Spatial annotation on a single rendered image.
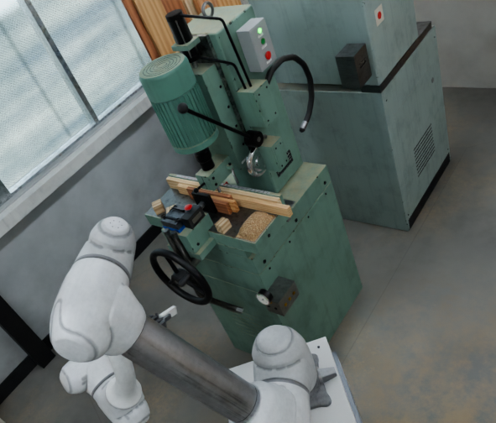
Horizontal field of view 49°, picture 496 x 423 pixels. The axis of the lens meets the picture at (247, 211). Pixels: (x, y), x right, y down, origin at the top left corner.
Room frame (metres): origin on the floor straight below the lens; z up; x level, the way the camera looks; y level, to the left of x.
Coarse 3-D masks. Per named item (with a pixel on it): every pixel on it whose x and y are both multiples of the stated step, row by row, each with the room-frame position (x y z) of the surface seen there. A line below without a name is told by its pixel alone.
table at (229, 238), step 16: (176, 192) 1.97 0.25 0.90; (240, 208) 1.68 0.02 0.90; (160, 224) 1.86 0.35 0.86; (240, 224) 1.59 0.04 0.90; (272, 224) 1.53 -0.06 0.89; (208, 240) 1.62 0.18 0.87; (224, 240) 1.58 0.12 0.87; (240, 240) 1.51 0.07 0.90; (256, 240) 1.47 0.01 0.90; (192, 256) 1.59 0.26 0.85
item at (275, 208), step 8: (184, 192) 1.93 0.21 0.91; (224, 192) 1.77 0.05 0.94; (240, 200) 1.68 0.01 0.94; (248, 200) 1.66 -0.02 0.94; (256, 200) 1.64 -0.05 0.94; (256, 208) 1.63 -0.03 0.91; (264, 208) 1.60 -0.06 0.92; (272, 208) 1.57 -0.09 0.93; (280, 208) 1.54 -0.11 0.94; (288, 208) 1.52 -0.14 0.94; (288, 216) 1.52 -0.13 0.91
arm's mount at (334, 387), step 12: (312, 348) 1.10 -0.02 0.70; (324, 348) 1.09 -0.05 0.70; (324, 360) 1.05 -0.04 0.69; (240, 372) 1.13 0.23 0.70; (252, 372) 1.11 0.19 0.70; (336, 384) 0.95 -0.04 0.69; (336, 396) 0.92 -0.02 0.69; (324, 408) 0.90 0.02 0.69; (336, 408) 0.88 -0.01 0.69; (348, 408) 0.87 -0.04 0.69; (312, 420) 0.88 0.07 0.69; (324, 420) 0.86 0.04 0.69; (336, 420) 0.85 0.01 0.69; (348, 420) 0.83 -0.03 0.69
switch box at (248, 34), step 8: (248, 24) 1.87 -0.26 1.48; (256, 24) 1.85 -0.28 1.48; (264, 24) 1.87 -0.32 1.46; (240, 32) 1.84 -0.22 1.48; (248, 32) 1.82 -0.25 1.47; (256, 32) 1.83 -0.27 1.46; (264, 32) 1.86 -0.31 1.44; (240, 40) 1.85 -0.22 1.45; (248, 40) 1.82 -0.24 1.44; (256, 40) 1.83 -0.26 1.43; (248, 48) 1.83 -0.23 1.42; (256, 48) 1.82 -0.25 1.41; (264, 48) 1.84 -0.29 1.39; (272, 48) 1.87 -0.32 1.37; (248, 56) 1.84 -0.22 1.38; (256, 56) 1.82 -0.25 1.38; (264, 56) 1.84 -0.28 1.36; (272, 56) 1.86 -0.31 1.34; (248, 64) 1.85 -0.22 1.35; (256, 64) 1.83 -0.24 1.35; (264, 64) 1.83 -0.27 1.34
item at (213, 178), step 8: (216, 160) 1.80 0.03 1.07; (224, 160) 1.78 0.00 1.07; (216, 168) 1.75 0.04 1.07; (224, 168) 1.77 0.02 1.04; (200, 176) 1.75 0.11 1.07; (208, 176) 1.72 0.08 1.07; (216, 176) 1.74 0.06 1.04; (224, 176) 1.76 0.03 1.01; (200, 184) 1.76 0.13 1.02; (208, 184) 1.73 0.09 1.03; (216, 184) 1.72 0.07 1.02
